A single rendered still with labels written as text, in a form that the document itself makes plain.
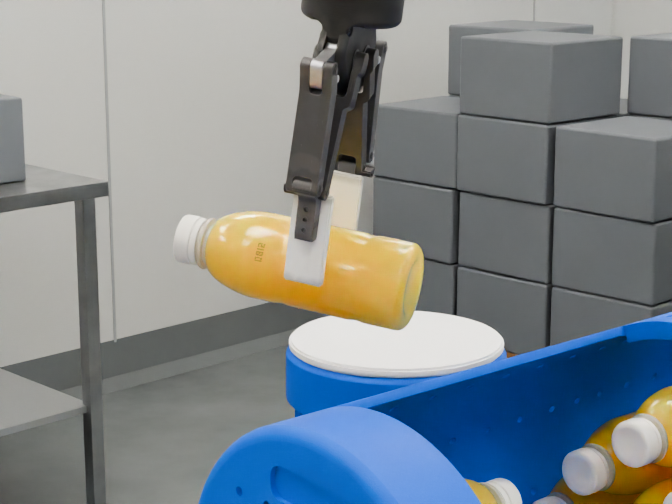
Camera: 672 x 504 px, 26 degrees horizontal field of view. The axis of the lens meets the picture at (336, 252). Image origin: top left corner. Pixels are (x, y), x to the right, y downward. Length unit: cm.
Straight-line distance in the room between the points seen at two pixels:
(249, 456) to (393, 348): 84
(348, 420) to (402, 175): 417
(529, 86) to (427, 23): 134
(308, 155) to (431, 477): 25
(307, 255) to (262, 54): 429
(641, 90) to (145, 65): 167
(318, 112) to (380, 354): 81
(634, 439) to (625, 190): 336
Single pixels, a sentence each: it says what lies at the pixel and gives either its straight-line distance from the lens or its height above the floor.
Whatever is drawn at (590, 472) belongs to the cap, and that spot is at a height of 111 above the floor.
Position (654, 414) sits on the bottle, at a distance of 123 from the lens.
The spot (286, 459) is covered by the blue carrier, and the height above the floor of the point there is 121.
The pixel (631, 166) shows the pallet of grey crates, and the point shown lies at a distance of 453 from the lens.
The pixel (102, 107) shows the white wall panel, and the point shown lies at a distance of 493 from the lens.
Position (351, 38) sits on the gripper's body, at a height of 148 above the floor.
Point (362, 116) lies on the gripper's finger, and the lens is 112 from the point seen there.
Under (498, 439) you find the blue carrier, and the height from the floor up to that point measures 111.
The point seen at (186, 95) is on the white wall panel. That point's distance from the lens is 515.
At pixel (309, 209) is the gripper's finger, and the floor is 135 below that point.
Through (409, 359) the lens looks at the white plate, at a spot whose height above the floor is 104.
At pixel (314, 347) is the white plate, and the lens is 184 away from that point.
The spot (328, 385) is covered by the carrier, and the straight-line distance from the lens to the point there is 178.
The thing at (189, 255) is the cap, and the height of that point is 130.
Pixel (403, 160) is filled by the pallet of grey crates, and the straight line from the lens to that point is 512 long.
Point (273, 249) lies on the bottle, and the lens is 111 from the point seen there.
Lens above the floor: 156
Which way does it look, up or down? 13 degrees down
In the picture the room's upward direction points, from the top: straight up
